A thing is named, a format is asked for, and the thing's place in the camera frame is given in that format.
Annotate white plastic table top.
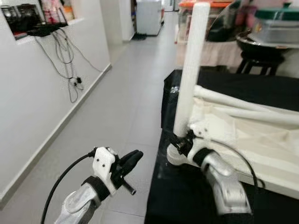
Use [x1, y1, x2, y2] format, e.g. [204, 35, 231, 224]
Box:
[167, 86, 299, 199]

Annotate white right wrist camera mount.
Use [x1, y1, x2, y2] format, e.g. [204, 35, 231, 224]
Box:
[189, 120, 220, 167]

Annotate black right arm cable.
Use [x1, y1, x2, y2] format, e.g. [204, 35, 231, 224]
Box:
[206, 138, 260, 190]

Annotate green lid storage box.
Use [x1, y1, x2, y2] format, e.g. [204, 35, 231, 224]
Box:
[255, 7, 299, 45]

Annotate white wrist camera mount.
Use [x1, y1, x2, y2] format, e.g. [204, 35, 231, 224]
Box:
[189, 120, 220, 167]
[92, 147, 118, 195]

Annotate black bag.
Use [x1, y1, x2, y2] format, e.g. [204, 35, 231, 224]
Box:
[207, 0, 256, 42]

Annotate beige cloth covered bench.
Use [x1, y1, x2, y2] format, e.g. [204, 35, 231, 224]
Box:
[175, 40, 244, 69]

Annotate colourful books row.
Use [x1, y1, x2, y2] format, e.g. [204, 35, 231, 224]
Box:
[40, 0, 71, 24]

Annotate black table cloth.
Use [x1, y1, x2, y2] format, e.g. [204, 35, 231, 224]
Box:
[144, 69, 299, 224]

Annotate white appliance cabinet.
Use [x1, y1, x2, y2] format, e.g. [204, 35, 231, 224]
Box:
[135, 0, 164, 36]

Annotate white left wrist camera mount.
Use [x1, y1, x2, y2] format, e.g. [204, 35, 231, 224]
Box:
[92, 147, 118, 195]

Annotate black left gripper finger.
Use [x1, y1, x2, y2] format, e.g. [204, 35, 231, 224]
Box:
[122, 151, 144, 176]
[118, 149, 142, 169]

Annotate black wall cable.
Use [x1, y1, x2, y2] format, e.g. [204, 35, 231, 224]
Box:
[35, 28, 85, 104]
[58, 29, 102, 73]

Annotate black router device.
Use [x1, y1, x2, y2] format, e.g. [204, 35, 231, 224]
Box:
[0, 4, 69, 37]

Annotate orange lid storage box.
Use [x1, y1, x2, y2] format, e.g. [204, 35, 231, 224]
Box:
[178, 0, 234, 43]

